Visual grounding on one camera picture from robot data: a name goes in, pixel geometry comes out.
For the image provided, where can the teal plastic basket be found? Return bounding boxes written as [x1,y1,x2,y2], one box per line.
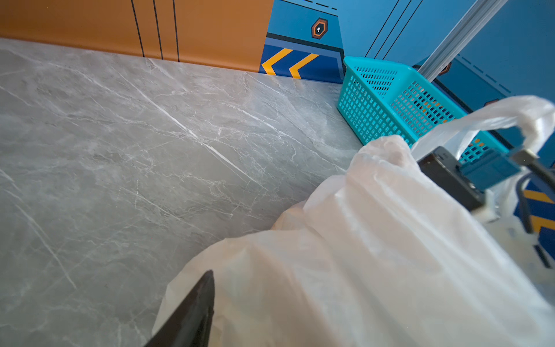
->
[338,56,466,146]

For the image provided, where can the aluminium corner post right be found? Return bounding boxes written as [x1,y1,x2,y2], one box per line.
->
[419,0,507,82]

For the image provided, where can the white plastic bag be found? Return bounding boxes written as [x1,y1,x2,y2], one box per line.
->
[152,96,554,346]

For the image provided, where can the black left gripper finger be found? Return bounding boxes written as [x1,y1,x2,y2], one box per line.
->
[145,270,215,347]

